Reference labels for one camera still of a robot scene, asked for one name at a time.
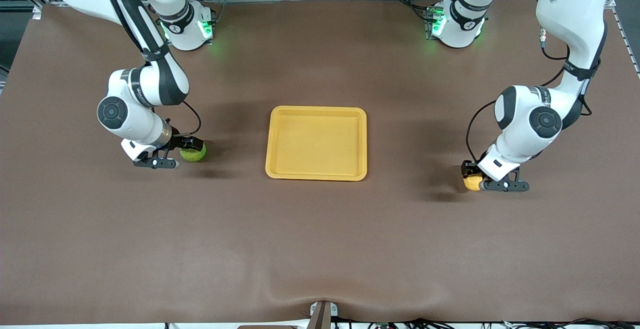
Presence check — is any brown table mat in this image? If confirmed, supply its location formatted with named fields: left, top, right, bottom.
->
left=0, top=0, right=640, bottom=326

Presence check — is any yellow plastic tray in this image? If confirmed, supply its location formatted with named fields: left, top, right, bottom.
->
left=264, top=105, right=368, bottom=182

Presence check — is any green apple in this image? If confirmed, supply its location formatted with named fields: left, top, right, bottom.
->
left=179, top=143, right=207, bottom=163

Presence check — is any brown post with metal bracket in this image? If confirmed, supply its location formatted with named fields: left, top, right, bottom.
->
left=309, top=301, right=339, bottom=329

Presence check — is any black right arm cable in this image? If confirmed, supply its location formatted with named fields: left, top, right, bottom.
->
left=181, top=100, right=202, bottom=137

